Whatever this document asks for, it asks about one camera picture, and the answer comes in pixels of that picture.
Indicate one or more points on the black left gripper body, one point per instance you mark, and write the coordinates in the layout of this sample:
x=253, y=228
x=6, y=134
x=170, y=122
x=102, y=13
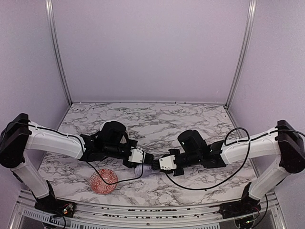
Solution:
x=147, y=157

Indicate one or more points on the white bowl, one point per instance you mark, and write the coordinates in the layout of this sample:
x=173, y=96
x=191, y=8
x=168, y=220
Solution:
x=114, y=132

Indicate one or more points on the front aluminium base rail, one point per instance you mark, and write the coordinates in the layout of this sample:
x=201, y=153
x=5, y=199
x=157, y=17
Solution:
x=103, y=216

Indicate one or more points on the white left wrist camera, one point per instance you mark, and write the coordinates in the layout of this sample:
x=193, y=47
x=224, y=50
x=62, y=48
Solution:
x=139, y=156

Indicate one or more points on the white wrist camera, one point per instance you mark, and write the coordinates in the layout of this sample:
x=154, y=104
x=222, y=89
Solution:
x=139, y=156
x=164, y=163

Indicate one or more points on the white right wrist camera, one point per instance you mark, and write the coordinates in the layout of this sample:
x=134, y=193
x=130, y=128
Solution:
x=164, y=163

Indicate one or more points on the right aluminium frame post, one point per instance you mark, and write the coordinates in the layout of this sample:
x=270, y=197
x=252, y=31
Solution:
x=243, y=52

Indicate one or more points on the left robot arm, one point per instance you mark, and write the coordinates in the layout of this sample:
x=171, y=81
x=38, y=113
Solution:
x=21, y=136

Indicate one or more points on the aluminium frame post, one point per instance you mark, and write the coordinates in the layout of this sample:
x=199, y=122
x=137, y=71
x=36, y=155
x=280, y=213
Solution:
x=243, y=52
x=56, y=49

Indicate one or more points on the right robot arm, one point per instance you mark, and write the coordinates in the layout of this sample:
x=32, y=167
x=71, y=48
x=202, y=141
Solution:
x=257, y=163

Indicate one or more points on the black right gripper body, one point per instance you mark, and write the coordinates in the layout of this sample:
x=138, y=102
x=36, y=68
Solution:
x=174, y=152

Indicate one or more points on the left aluminium frame post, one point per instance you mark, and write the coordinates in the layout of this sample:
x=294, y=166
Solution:
x=56, y=49

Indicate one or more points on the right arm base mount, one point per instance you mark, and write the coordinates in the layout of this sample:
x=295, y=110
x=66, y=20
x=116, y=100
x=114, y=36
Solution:
x=244, y=206

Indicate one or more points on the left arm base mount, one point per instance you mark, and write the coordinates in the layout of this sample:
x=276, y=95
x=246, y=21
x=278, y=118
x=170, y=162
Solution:
x=51, y=204

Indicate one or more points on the lilac folding umbrella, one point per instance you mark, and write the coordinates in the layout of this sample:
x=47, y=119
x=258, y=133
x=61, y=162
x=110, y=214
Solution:
x=144, y=170

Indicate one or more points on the red patterned bowl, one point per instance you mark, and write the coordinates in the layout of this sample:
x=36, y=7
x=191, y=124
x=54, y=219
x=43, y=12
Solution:
x=104, y=182

